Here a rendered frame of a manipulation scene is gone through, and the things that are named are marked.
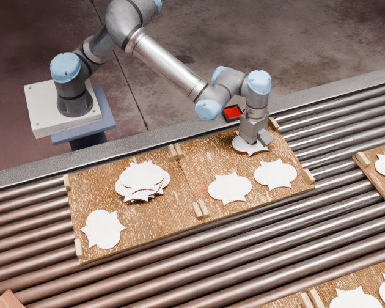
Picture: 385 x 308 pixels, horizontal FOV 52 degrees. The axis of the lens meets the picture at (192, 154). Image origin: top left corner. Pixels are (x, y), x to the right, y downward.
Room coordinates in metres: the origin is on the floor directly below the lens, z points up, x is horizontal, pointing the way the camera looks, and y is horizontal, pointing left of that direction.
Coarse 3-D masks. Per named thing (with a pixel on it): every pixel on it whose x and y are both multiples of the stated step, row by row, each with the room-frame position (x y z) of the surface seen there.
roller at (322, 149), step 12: (372, 132) 1.01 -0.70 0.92; (384, 132) 1.02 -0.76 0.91; (324, 144) 0.96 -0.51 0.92; (336, 144) 0.96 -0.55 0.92; (348, 144) 0.97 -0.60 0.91; (300, 156) 0.91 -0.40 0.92; (312, 156) 0.92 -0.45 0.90; (48, 228) 0.65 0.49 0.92; (60, 228) 0.65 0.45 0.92; (72, 228) 0.66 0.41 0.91; (0, 240) 0.62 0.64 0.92; (12, 240) 0.61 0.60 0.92; (24, 240) 0.61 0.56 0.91; (36, 240) 0.62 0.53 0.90; (0, 252) 0.59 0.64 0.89
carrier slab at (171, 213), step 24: (96, 168) 0.88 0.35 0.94; (120, 168) 0.88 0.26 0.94; (168, 168) 0.87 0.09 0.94; (72, 192) 0.78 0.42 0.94; (96, 192) 0.77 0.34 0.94; (168, 192) 0.76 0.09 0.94; (72, 216) 0.68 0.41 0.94; (120, 216) 0.67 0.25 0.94; (144, 216) 0.67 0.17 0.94; (168, 216) 0.67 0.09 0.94; (192, 216) 0.66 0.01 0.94; (120, 240) 0.59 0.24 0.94; (144, 240) 0.58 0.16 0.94
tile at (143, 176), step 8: (136, 168) 0.84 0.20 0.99; (144, 168) 0.83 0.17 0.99; (152, 168) 0.83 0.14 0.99; (160, 168) 0.83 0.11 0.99; (120, 176) 0.80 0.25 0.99; (128, 176) 0.80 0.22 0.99; (136, 176) 0.80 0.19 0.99; (144, 176) 0.80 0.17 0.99; (152, 176) 0.80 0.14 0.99; (160, 176) 0.80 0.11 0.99; (128, 184) 0.77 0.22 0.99; (136, 184) 0.77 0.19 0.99; (144, 184) 0.77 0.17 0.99; (152, 184) 0.76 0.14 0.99
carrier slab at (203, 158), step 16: (272, 128) 1.04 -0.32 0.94; (192, 144) 0.98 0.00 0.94; (208, 144) 0.97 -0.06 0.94; (224, 144) 0.97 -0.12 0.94; (272, 144) 0.96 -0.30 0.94; (192, 160) 0.90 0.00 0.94; (208, 160) 0.90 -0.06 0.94; (224, 160) 0.89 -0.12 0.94; (240, 160) 0.89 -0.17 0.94; (256, 160) 0.89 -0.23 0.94; (272, 160) 0.88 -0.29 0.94; (288, 160) 0.88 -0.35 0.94; (192, 176) 0.83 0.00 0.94; (208, 176) 0.82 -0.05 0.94; (240, 176) 0.82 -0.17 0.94; (192, 192) 0.76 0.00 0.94; (256, 192) 0.75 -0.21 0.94; (272, 192) 0.74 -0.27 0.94; (288, 192) 0.74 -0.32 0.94; (208, 208) 0.69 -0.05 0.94; (224, 208) 0.69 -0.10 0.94; (240, 208) 0.69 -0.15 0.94
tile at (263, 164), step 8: (280, 160) 0.87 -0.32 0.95; (264, 168) 0.84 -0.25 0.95; (272, 168) 0.84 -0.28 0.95; (280, 168) 0.84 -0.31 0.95; (288, 168) 0.84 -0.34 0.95; (256, 176) 0.81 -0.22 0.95; (264, 176) 0.81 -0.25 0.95; (272, 176) 0.80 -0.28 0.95; (280, 176) 0.80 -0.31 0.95; (288, 176) 0.80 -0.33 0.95; (264, 184) 0.77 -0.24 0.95; (272, 184) 0.77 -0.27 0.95; (280, 184) 0.77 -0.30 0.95; (288, 184) 0.77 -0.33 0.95
